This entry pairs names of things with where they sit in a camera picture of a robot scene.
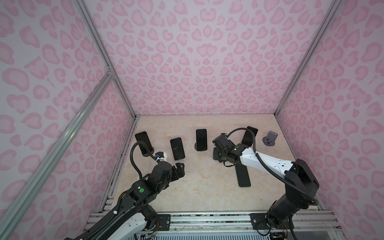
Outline grey phone stand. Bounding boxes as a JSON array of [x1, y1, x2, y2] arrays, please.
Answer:
[[263, 131, 278, 147]]

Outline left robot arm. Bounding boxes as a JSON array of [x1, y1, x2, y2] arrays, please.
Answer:
[[74, 162, 185, 240]]

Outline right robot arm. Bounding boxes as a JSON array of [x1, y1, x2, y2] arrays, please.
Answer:
[[213, 134, 320, 229]]

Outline far right black phone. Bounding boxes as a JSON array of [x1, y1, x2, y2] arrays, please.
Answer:
[[242, 126, 258, 147]]

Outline black phone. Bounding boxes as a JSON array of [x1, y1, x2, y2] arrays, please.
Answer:
[[170, 137, 186, 161], [135, 132, 153, 152], [196, 129, 208, 152], [242, 126, 258, 147]]

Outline centre back black phone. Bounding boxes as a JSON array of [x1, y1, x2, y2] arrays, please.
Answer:
[[196, 129, 208, 152]]

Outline far left grey stand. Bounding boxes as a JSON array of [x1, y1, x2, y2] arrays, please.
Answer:
[[141, 148, 154, 157]]

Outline far left black phone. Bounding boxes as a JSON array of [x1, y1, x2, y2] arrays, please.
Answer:
[[135, 132, 153, 152]]

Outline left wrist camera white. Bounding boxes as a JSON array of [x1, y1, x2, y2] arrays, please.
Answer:
[[155, 152, 168, 163]]

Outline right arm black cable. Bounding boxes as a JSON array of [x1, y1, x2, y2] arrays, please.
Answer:
[[226, 127, 319, 206]]

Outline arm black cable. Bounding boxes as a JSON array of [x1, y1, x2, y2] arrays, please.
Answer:
[[226, 127, 319, 206], [129, 140, 158, 180]]

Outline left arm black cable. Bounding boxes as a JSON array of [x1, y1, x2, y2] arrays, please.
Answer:
[[129, 140, 158, 180]]

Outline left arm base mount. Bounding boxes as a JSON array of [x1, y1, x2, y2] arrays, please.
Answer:
[[144, 214, 171, 232]]

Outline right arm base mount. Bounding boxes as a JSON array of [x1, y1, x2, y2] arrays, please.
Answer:
[[250, 213, 291, 231]]

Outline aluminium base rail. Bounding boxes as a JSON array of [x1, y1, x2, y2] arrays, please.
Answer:
[[80, 209, 346, 240]]

